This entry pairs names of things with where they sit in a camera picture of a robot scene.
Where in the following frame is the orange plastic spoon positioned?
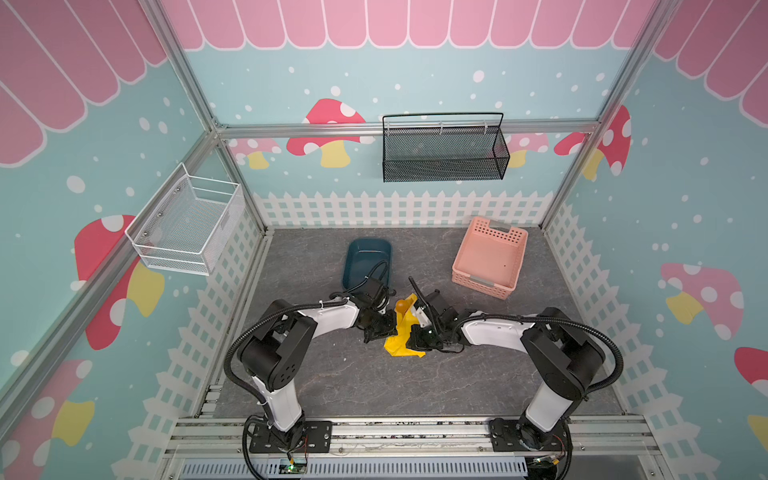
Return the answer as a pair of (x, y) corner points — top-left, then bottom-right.
(395, 300), (410, 316)

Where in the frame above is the yellow paper napkin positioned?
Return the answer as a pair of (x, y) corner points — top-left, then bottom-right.
(384, 294), (426, 358)

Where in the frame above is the dark teal plastic tub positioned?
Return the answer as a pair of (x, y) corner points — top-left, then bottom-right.
(342, 238), (393, 290)

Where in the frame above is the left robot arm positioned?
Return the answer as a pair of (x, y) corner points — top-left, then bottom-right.
(223, 278), (397, 453)

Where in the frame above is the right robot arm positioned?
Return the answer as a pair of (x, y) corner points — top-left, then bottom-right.
(395, 291), (624, 451)

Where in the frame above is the pink perforated plastic basket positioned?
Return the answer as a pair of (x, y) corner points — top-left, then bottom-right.
(452, 217), (528, 300)

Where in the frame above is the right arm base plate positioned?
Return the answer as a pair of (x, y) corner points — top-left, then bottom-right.
(488, 417), (569, 453)

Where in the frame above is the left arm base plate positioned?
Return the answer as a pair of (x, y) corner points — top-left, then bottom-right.
(247, 420), (333, 454)

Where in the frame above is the black wire mesh basket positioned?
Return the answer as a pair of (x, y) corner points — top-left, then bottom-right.
(381, 112), (511, 183)

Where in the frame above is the aluminium front rail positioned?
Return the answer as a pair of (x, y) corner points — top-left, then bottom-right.
(162, 415), (661, 459)

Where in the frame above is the white wire mesh basket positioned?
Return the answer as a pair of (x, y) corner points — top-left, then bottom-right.
(125, 164), (245, 276)

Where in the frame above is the white slotted cable duct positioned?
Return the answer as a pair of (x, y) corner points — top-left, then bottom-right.
(179, 458), (529, 480)

